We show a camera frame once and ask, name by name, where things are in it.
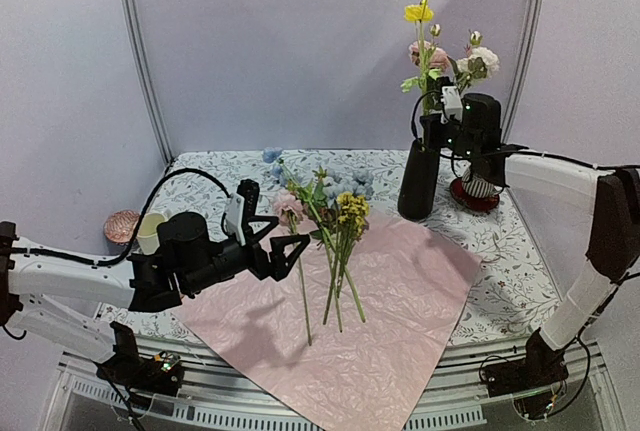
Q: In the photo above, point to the white rose stem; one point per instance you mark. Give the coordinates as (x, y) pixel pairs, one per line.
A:
(479, 64)

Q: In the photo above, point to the red round saucer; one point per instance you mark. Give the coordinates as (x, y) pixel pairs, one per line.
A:
(480, 205)

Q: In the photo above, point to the pink wrapping paper sheet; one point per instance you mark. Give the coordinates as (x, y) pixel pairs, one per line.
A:
(413, 284)

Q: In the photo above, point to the yellow poppy flower stem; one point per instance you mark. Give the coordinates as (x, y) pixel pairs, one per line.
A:
(414, 13)

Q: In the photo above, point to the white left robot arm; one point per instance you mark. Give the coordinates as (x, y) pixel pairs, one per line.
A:
(51, 272)

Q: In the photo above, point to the left aluminium frame post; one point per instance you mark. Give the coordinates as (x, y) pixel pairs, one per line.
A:
(143, 70)

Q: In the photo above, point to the light blue hydrangea stem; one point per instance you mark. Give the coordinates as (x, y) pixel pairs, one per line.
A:
(358, 183)

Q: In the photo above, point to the aluminium frame post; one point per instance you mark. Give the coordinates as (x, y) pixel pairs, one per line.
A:
(143, 70)
(523, 58)

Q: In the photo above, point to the tall black vase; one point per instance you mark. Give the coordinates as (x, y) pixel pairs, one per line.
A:
(418, 187)

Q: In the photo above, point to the small blue flower stem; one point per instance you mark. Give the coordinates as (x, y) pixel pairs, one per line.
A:
(280, 166)

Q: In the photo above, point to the yellow small flower sprig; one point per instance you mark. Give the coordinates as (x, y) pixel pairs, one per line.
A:
(341, 233)

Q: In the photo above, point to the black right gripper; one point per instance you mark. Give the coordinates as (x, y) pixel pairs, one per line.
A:
(429, 123)

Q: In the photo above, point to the single pink carnation stem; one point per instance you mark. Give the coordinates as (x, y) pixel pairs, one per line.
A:
(290, 211)

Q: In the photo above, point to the right aluminium frame post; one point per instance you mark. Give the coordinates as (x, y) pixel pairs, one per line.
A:
(523, 58)

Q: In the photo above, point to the striped ceramic cup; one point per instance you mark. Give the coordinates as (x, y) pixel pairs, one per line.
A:
(476, 186)

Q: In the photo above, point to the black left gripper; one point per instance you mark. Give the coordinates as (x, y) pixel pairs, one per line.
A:
(277, 266)

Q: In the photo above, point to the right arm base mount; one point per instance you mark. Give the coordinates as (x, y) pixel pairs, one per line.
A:
(541, 366)

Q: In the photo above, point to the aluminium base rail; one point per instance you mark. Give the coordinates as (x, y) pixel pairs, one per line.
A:
(313, 396)

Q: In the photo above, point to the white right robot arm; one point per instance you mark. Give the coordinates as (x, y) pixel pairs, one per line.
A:
(584, 217)

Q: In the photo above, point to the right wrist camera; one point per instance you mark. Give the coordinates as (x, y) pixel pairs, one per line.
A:
(450, 101)

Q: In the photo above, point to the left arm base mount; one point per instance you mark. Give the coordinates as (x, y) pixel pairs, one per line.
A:
(161, 374)

